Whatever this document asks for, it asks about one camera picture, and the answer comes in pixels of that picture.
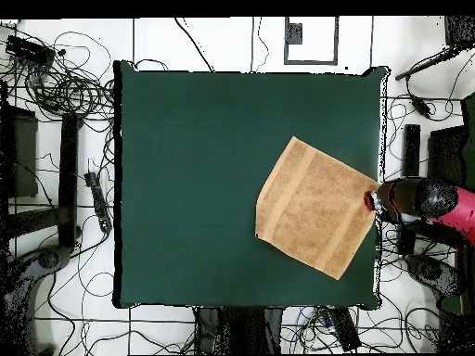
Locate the long black bar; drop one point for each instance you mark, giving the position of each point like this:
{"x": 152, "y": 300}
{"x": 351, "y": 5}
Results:
{"x": 411, "y": 148}
{"x": 68, "y": 178}

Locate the orange terry towel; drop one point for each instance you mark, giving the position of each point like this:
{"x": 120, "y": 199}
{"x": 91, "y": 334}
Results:
{"x": 315, "y": 207}

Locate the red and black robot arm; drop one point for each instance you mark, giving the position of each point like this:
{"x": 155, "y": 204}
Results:
{"x": 426, "y": 204}

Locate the black chair base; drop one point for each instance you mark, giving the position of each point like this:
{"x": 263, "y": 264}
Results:
{"x": 50, "y": 259}
{"x": 430, "y": 270}

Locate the grey square frame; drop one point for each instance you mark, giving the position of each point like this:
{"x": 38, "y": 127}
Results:
{"x": 285, "y": 52}

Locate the black power adapter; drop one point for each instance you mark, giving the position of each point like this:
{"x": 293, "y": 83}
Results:
{"x": 421, "y": 106}

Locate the black oblong box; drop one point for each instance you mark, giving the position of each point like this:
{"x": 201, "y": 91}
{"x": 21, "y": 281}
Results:
{"x": 345, "y": 328}

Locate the black tripod rod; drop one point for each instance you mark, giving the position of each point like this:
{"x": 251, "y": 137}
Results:
{"x": 426, "y": 63}

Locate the small black power strip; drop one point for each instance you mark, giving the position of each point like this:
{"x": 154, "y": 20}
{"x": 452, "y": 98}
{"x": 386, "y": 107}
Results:
{"x": 98, "y": 200}

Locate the black speckled box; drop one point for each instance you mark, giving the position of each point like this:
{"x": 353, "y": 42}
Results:
{"x": 460, "y": 31}

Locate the dark green table cloth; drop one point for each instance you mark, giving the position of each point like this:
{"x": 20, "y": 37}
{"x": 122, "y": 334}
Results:
{"x": 167, "y": 167}

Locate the black flat box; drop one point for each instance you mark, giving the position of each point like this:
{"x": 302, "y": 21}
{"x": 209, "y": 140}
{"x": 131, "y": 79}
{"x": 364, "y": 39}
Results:
{"x": 22, "y": 155}
{"x": 445, "y": 155}

